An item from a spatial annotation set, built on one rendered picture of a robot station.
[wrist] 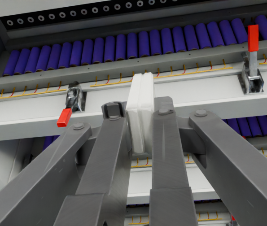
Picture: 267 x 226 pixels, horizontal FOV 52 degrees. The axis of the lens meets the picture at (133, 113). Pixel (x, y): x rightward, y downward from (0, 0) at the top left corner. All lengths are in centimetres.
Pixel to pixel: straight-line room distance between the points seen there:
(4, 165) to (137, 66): 32
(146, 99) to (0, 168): 46
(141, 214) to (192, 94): 38
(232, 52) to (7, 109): 37
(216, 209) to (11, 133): 49
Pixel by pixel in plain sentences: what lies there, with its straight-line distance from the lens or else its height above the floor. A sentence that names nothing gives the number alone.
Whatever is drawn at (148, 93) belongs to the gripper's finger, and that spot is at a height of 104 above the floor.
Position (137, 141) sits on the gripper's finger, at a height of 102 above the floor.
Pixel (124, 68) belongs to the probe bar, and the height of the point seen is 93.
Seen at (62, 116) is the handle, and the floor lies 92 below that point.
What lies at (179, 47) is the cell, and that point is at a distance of 47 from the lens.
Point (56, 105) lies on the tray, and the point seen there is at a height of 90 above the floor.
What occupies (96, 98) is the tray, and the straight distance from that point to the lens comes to 44.
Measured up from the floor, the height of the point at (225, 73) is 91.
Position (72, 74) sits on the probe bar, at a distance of 46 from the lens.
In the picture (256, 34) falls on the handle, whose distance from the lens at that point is 42.
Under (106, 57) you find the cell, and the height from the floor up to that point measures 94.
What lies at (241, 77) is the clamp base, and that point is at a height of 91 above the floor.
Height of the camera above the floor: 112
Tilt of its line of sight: 35 degrees down
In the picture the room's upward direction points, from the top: 10 degrees counter-clockwise
